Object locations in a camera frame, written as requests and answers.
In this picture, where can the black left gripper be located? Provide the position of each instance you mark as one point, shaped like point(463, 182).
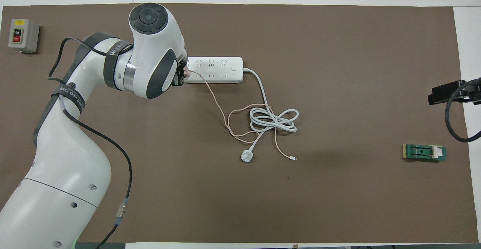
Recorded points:
point(180, 76)

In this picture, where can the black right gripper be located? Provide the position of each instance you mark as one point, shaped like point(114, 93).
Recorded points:
point(473, 91)

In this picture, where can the pink charger adapter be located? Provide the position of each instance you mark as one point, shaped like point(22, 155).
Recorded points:
point(188, 74)

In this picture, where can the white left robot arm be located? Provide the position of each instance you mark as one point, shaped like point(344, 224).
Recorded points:
point(67, 166)

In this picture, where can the white power strip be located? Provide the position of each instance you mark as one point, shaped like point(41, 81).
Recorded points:
point(221, 70)

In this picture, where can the green circuit board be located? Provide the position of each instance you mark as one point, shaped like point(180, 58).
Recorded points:
point(422, 152)

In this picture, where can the brown table mat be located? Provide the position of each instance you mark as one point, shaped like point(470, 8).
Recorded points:
point(338, 204)

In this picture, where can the grey on-off switch box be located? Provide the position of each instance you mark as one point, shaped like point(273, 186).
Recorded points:
point(23, 34)

